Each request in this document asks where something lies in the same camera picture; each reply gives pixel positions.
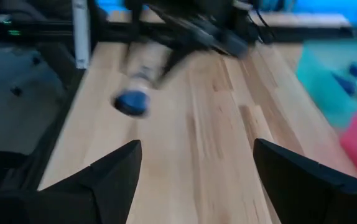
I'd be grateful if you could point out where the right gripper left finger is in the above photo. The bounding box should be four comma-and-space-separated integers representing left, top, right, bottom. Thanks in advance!
0, 139, 143, 224

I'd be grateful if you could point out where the silver metal bracket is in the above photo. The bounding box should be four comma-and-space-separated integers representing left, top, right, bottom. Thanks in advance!
72, 0, 91, 70

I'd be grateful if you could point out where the green plastic bin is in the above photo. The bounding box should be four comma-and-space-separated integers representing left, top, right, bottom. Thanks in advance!
295, 39, 357, 130

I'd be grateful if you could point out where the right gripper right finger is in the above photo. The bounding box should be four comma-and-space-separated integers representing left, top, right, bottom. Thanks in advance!
253, 138, 357, 224

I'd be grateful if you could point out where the dark grey low desk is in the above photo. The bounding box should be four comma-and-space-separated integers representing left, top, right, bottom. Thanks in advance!
0, 45, 68, 156

